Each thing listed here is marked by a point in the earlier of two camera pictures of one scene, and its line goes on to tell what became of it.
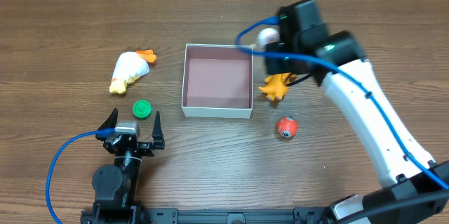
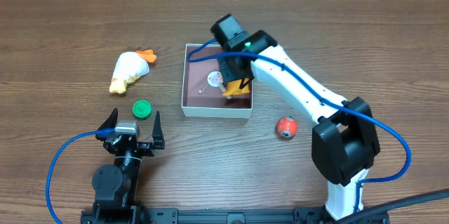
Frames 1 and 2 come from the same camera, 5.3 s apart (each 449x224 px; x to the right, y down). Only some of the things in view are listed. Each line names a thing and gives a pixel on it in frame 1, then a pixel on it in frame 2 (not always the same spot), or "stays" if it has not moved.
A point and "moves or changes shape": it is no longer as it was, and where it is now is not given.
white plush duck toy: (130, 67) stays
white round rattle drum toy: (267, 36) moves or changes shape
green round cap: (142, 109) stays
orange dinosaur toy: (276, 85) moves or changes shape
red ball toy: (287, 126) stays
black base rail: (130, 215) stays
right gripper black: (276, 62) to (231, 68)
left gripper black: (131, 145) stays
